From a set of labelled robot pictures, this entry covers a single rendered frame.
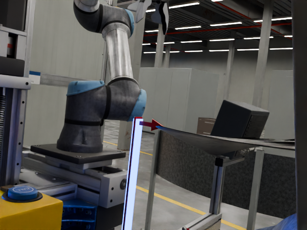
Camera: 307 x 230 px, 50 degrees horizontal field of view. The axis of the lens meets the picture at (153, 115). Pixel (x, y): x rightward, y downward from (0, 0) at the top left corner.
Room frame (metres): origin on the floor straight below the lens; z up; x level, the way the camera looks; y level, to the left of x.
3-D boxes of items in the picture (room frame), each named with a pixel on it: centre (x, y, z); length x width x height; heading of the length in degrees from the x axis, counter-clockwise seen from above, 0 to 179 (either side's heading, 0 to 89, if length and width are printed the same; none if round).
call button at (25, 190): (0.47, 0.18, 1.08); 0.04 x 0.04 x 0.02
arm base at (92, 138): (1.09, 0.23, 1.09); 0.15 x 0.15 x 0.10
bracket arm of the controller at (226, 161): (1.21, -0.30, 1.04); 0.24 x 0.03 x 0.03; 147
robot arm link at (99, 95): (1.09, 0.23, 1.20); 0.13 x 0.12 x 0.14; 112
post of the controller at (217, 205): (1.13, -0.25, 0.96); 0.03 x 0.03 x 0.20; 57
